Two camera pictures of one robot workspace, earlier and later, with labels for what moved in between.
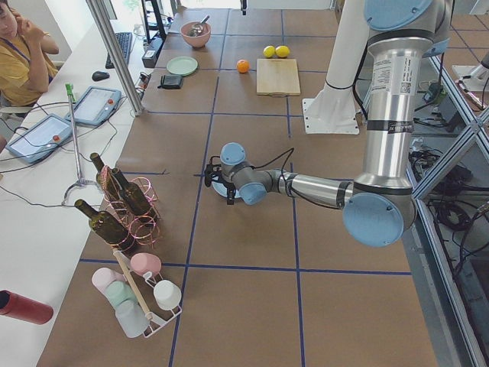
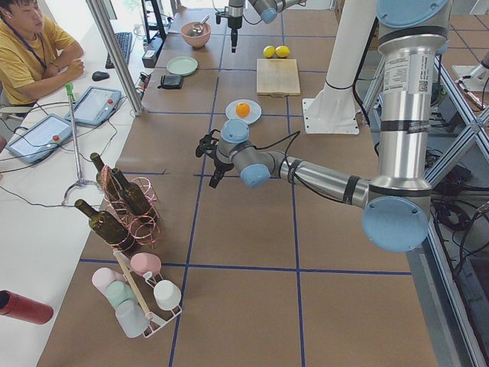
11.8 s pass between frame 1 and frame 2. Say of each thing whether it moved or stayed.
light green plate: stayed
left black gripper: moved
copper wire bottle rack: stayed
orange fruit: moved
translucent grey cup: stayed
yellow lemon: stayed
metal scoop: stayed
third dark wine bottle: stayed
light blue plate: moved
